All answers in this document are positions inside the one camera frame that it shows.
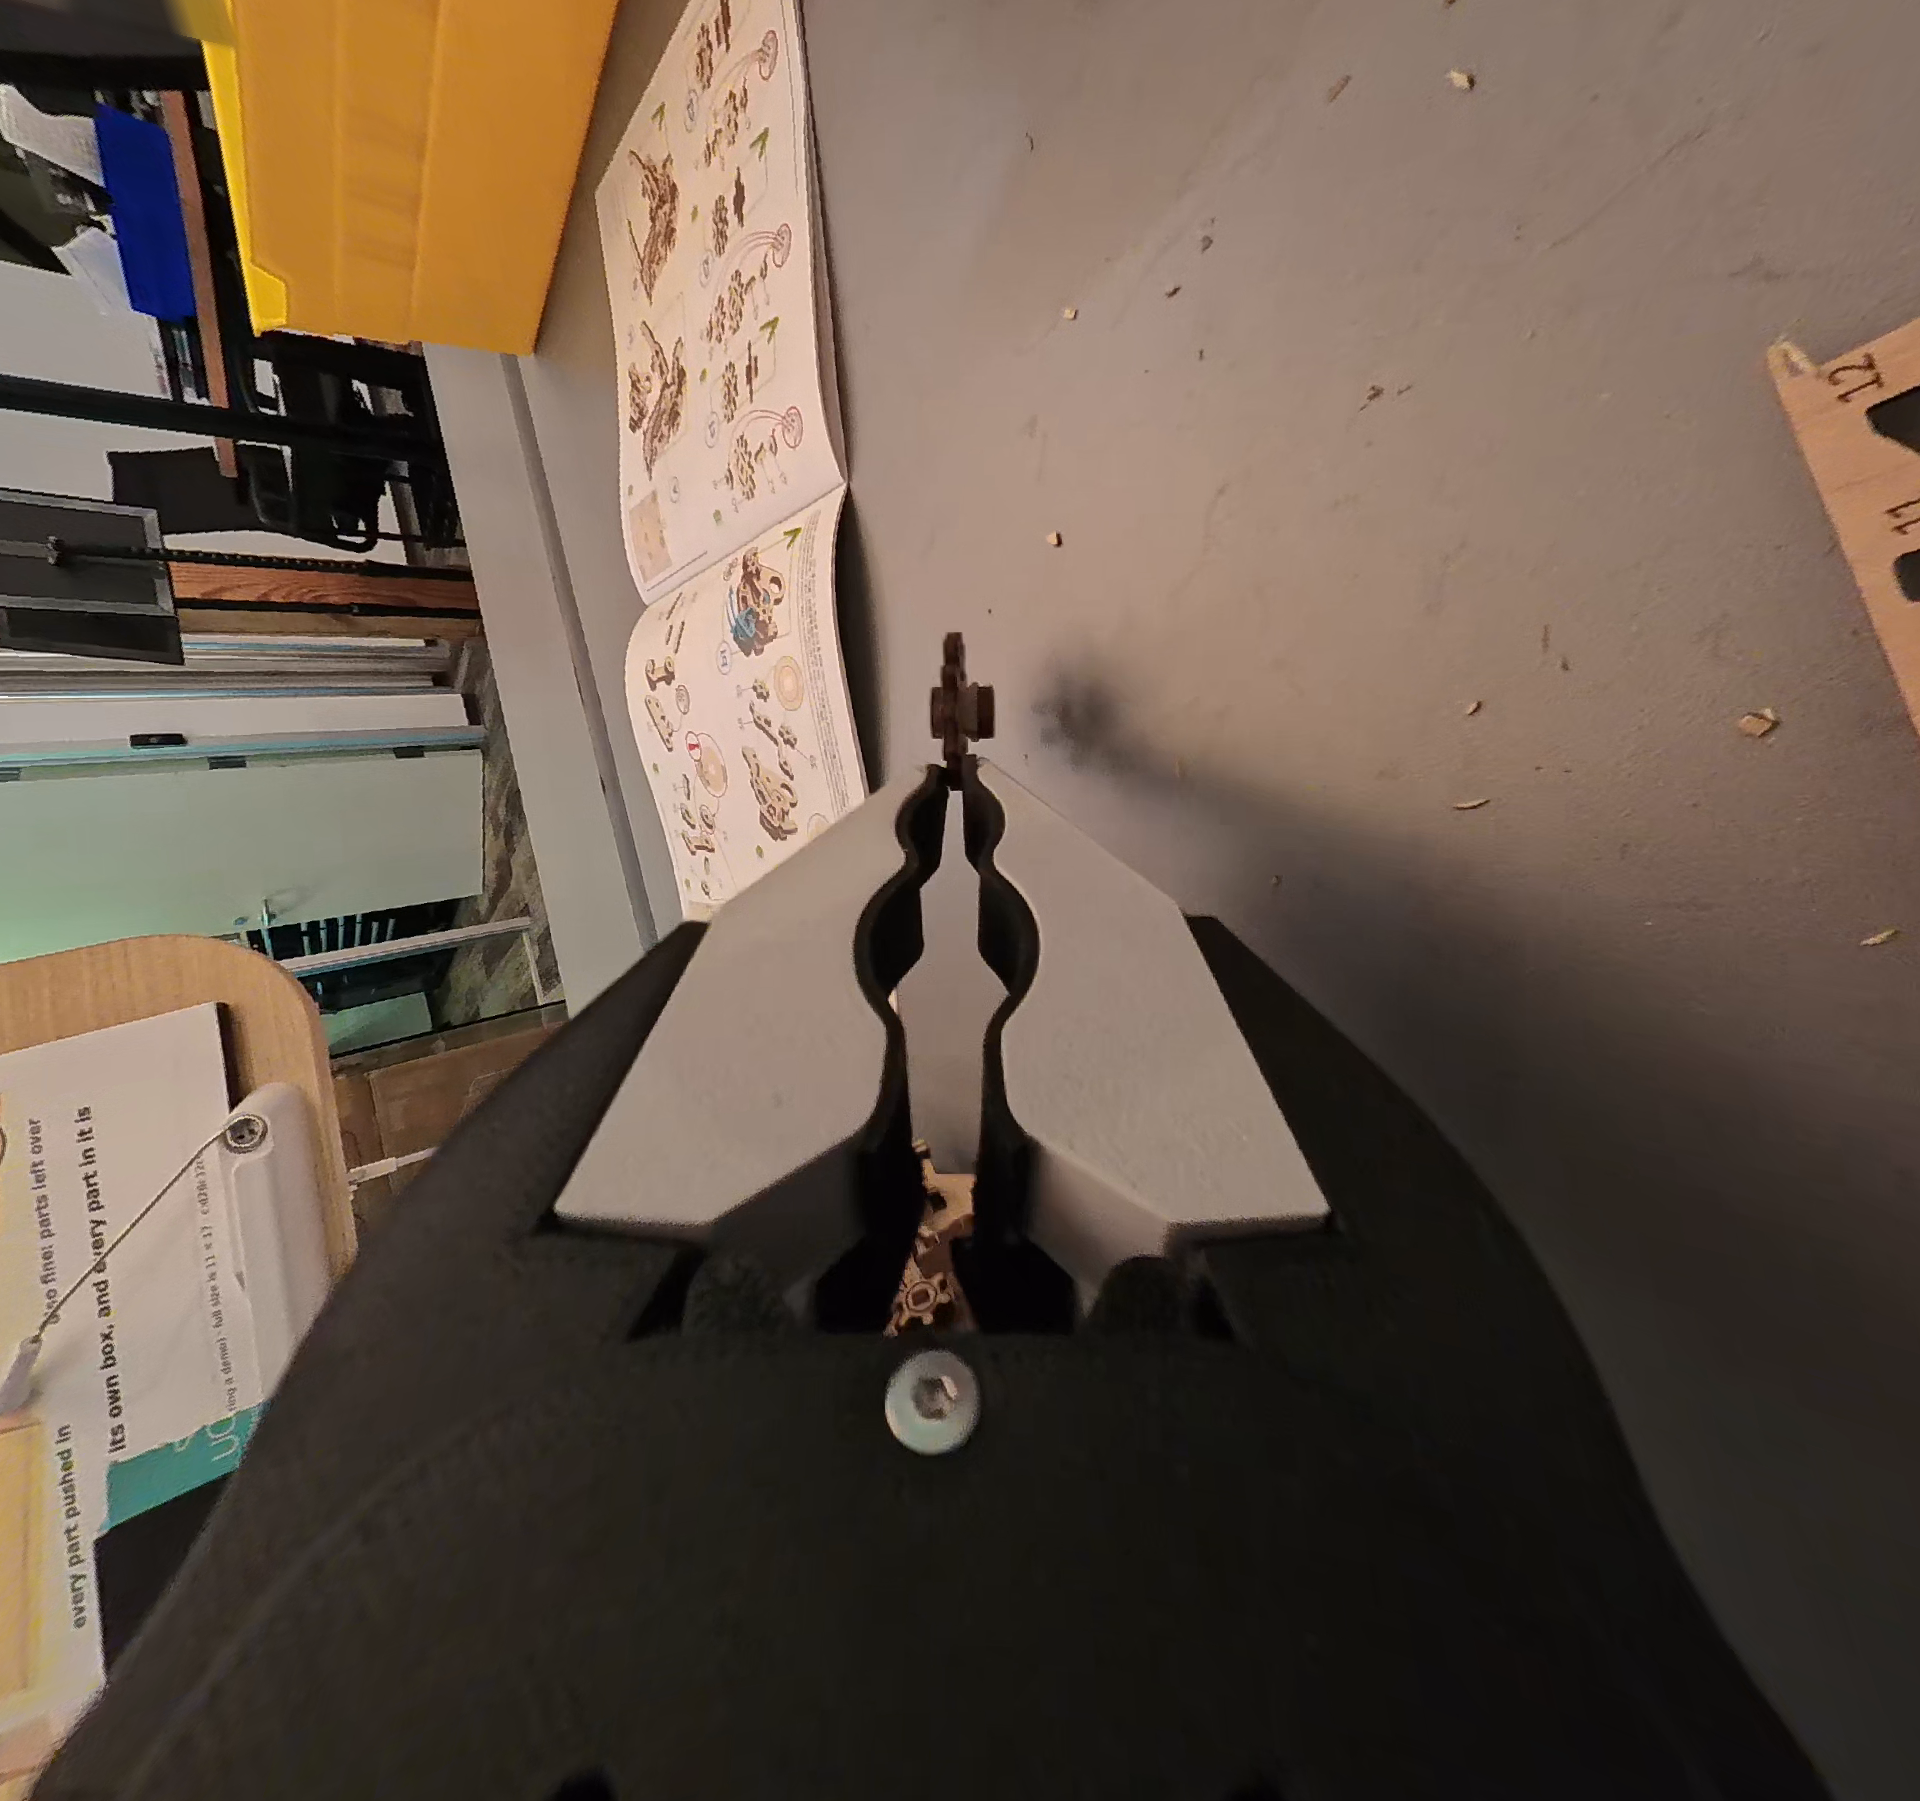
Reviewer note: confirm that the laser-cut wooden parts sheet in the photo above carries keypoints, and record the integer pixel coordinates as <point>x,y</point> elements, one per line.
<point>1862,509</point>

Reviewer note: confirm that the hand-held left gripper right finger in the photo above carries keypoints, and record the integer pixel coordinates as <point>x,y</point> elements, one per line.
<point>1154,1080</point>

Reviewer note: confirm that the small thick wooden gear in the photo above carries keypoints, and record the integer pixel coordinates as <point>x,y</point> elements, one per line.
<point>955,700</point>

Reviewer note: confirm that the brown cardboard box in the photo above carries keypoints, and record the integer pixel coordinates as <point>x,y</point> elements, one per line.
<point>452,1094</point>

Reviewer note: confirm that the grey wall-mounted box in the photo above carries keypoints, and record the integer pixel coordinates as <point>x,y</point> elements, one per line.
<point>74,586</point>

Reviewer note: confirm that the black pole with round head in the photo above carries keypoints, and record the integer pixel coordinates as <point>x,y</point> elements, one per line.
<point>121,398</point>

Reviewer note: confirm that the open instruction booklet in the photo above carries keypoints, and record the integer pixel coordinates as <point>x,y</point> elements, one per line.
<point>720,331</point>

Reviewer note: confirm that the blue storage bin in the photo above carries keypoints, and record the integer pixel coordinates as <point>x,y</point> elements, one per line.
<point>143,219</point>

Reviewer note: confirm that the black office chair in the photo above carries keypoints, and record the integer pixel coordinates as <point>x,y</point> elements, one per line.
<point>322,481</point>

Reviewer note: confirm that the instruction sign board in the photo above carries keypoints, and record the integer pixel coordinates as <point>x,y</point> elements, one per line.
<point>91,1306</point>

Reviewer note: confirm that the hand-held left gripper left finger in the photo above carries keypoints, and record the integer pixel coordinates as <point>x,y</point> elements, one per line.
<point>720,1080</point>

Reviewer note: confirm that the yellow plastic bin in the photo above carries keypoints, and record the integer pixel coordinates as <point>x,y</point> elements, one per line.
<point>422,104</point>

